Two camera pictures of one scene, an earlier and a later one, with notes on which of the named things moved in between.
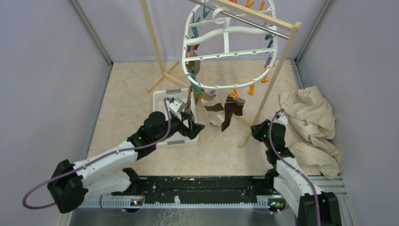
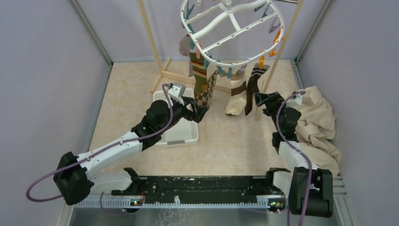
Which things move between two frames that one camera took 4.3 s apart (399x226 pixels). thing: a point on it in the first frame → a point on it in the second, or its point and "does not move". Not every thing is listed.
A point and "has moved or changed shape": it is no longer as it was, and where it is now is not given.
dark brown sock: x=232 y=104 → x=252 y=86
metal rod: x=275 y=33 → x=287 y=1
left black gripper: x=194 y=128 → x=198 y=112
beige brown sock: x=215 y=110 → x=238 y=104
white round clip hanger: x=228 y=43 → x=233 y=64
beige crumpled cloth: x=310 y=127 does not move
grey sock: x=197 y=66 → x=185 y=48
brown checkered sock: x=187 y=108 has moved or changed shape
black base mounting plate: x=236 y=189 does not move
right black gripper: x=257 y=129 → x=275 y=100
